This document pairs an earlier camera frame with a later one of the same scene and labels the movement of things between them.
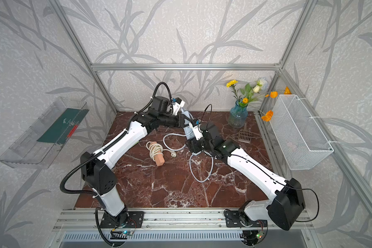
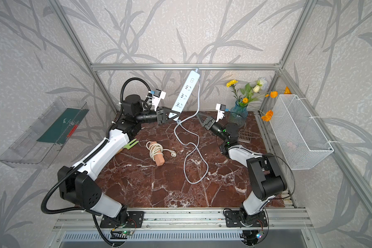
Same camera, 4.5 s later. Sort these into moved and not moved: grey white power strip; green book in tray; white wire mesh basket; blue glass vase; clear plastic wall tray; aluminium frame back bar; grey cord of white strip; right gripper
Moved: grey white power strip; right gripper; grey cord of white strip
Not moved: green book in tray; blue glass vase; clear plastic wall tray; aluminium frame back bar; white wire mesh basket
